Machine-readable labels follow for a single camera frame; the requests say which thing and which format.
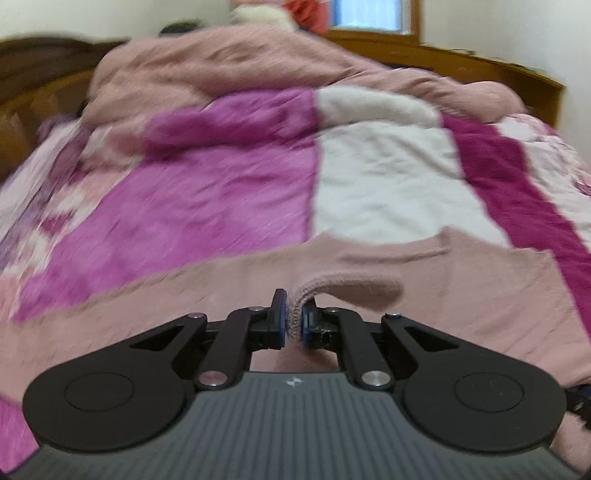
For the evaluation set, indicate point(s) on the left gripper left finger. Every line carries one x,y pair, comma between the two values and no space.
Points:
130,392

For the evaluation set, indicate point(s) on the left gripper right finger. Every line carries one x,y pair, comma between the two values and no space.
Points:
459,393

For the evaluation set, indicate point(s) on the pink knitted sweater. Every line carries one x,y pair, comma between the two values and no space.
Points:
295,414

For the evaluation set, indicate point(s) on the magenta white striped bedspread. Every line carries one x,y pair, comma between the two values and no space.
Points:
93,210

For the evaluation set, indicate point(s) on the wooden headboard shelf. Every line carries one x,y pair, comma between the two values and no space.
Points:
541,94

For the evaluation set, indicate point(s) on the dusty pink quilt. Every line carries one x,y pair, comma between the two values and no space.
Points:
151,75

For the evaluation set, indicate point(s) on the dark pillow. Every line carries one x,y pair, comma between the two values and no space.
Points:
181,27

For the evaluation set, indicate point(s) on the white plush toy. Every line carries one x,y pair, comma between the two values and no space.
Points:
263,14

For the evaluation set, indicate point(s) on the red cloth item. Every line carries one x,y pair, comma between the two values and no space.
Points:
311,15

